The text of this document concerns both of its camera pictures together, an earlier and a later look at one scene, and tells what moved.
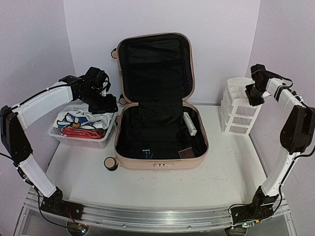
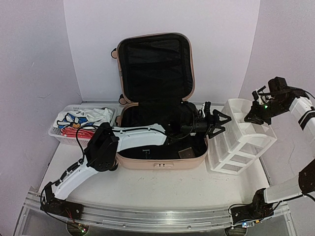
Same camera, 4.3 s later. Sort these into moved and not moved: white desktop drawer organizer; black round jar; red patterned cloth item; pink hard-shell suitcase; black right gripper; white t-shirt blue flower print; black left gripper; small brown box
Moved: black left gripper; black right gripper; white desktop drawer organizer
Not moved: small brown box; red patterned cloth item; pink hard-shell suitcase; black round jar; white t-shirt blue flower print
